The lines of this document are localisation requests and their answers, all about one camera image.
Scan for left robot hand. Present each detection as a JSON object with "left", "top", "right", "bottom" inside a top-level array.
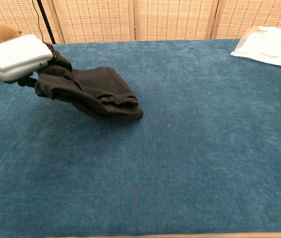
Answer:
[{"left": 0, "top": 34, "right": 73, "bottom": 88}]

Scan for black trousers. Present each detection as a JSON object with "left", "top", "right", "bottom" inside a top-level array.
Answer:
[{"left": 34, "top": 64, "right": 144, "bottom": 122}]

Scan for black tripod stand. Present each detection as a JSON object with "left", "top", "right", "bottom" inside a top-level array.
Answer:
[{"left": 36, "top": 0, "right": 56, "bottom": 45}]

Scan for blue table cloth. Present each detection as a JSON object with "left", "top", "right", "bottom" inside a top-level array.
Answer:
[{"left": 0, "top": 38, "right": 281, "bottom": 236}]

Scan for white garment in plastic bag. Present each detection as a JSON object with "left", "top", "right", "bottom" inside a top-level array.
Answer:
[{"left": 230, "top": 25, "right": 281, "bottom": 69}]

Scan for black hanging cable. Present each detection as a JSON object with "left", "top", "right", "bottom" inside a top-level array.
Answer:
[{"left": 32, "top": 0, "right": 44, "bottom": 40}]

